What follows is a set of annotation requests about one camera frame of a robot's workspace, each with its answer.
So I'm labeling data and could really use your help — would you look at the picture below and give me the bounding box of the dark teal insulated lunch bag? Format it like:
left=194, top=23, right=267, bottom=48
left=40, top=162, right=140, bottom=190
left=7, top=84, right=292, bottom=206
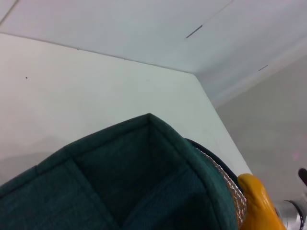
left=0, top=113, right=249, bottom=230

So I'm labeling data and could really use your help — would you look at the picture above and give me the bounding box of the yellow banana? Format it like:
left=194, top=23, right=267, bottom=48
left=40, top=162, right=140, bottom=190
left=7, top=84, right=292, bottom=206
left=237, top=173, right=286, bottom=230

